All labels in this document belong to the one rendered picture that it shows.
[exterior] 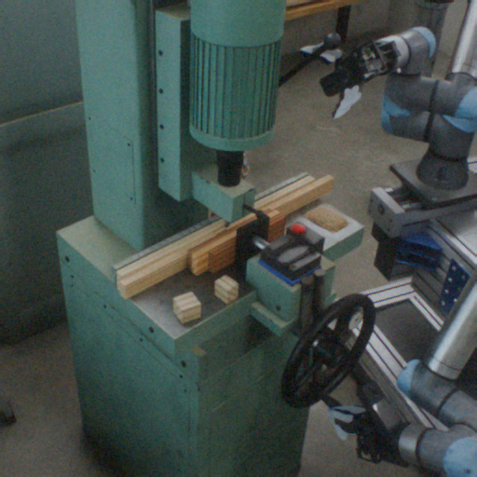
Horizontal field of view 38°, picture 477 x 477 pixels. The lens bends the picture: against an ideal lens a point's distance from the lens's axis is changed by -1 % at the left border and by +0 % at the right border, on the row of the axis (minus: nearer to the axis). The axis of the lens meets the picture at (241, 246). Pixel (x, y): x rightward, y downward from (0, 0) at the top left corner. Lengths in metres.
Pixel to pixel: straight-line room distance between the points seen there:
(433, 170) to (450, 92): 0.49
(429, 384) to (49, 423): 1.39
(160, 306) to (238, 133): 0.39
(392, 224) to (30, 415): 1.33
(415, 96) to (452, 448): 0.77
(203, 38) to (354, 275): 1.86
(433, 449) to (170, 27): 0.94
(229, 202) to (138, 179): 0.24
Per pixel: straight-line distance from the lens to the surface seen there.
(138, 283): 1.49
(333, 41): 1.40
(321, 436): 2.42
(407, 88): 1.66
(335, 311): 1.43
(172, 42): 1.43
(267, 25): 1.31
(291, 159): 3.74
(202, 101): 1.38
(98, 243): 1.81
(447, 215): 2.18
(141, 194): 1.65
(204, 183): 1.56
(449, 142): 2.06
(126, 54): 1.51
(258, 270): 1.49
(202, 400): 1.63
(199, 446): 1.76
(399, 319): 2.55
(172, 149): 1.54
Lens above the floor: 1.91
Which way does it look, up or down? 38 degrees down
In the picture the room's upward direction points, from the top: 4 degrees clockwise
